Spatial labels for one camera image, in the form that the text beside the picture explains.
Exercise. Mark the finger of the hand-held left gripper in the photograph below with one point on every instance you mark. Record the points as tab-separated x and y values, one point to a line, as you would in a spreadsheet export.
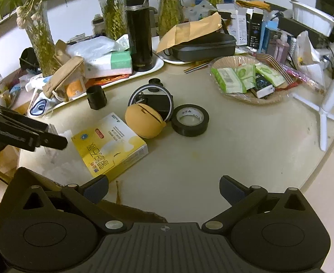
47	142
16	121

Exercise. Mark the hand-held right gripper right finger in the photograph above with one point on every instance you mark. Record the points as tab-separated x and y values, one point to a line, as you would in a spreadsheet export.
229	190

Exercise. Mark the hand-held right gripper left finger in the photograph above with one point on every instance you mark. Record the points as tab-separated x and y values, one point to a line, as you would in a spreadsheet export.
98	190

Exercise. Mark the yellow medicine box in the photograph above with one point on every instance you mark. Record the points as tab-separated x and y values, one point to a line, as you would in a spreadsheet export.
110	148

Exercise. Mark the black tape roll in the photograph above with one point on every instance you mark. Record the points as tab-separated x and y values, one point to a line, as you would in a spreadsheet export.
181	128

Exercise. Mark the tan round zip pouch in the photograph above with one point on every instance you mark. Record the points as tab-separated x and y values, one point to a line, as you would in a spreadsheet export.
144	122

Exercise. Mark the clear plastic packaging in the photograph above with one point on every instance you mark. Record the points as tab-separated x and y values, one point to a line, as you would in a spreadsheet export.
59	162

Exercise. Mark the blue and white packet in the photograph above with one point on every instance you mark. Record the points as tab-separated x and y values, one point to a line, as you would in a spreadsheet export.
40	106

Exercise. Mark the brown cardboard piece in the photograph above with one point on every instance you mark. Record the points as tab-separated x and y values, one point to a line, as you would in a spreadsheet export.
144	212

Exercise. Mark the orange packet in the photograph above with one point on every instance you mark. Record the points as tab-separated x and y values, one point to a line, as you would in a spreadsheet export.
76	88

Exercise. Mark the tan fabric pouch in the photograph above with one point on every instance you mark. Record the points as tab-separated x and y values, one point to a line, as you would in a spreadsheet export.
62	76

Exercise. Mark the black round object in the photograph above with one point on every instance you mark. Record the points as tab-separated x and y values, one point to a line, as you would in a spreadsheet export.
27	58

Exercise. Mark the small black cylinder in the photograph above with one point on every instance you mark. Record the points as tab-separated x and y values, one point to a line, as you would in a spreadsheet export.
96	99

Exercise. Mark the tall glass vase with bamboo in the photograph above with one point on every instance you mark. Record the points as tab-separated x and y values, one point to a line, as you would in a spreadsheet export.
40	39

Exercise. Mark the red flat packet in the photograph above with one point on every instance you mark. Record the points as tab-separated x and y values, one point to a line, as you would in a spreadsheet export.
110	79

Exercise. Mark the small black box with knob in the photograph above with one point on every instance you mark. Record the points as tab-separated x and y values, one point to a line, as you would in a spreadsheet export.
158	102

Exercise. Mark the green tissue pack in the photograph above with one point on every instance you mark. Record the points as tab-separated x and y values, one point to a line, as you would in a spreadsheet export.
118	62

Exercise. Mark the white plastic parcel bag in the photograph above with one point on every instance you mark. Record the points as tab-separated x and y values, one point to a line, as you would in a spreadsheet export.
96	47

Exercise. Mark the small black and white box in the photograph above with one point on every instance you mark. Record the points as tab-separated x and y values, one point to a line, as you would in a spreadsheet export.
262	84

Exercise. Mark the large green wipes pack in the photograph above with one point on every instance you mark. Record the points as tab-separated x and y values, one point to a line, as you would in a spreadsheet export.
226	79

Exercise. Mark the narrow green wipes pack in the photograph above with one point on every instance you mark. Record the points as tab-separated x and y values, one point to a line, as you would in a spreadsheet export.
246	75

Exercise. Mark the leaf print green wipes pack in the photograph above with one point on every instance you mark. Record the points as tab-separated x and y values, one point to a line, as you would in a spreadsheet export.
269	74

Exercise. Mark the bundle of striped sticks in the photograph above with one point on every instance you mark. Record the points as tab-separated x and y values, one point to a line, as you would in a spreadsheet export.
198	66

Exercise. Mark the wicker basket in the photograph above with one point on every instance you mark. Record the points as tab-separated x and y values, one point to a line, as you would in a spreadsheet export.
229	61

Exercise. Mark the long white tray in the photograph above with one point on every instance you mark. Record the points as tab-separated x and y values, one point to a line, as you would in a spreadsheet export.
153	65

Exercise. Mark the pink pen in clear wrapper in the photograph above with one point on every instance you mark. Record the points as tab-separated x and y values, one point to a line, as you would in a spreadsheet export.
300	76

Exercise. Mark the wide glass vase with bamboo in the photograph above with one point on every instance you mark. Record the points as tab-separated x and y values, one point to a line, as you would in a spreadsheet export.
113	17

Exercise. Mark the black thermos bottle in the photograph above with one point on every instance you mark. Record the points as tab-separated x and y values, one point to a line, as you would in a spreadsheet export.
138	34

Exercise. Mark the black hard case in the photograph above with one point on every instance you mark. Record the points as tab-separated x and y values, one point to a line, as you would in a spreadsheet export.
206	48

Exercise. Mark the pink bottle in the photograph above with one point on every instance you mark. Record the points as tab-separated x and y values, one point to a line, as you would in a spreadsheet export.
282	49

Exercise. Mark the blue carton box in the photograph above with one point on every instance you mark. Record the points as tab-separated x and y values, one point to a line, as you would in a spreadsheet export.
267	38

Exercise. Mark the black carton box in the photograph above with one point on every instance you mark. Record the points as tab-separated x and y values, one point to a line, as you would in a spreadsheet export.
253	31

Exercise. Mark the brown paper envelope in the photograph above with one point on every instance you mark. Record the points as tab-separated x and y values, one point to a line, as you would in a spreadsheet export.
189	31

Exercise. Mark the white carton box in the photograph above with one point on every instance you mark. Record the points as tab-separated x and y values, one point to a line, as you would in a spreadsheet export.
238	25

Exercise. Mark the black flat device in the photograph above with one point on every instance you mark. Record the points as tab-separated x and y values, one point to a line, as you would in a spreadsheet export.
292	24

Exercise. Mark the yellow cloth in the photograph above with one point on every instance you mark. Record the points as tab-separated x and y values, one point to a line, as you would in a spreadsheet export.
255	5

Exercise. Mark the white plastic bowl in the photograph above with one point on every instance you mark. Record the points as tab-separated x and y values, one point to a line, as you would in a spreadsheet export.
311	17

